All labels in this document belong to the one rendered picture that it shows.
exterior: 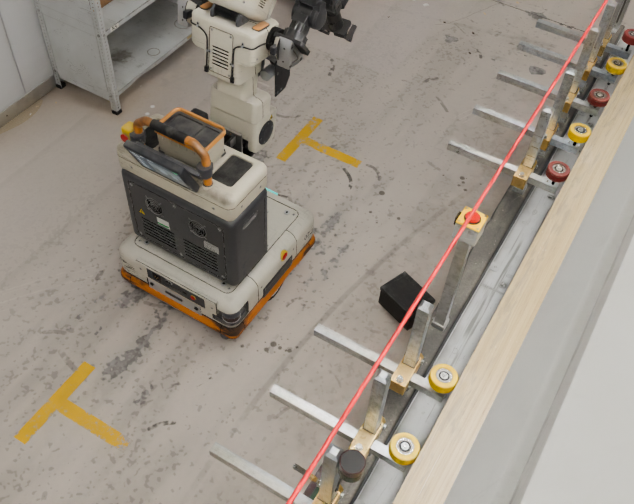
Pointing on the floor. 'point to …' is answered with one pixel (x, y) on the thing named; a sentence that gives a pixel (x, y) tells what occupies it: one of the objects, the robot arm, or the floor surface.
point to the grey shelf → (108, 41)
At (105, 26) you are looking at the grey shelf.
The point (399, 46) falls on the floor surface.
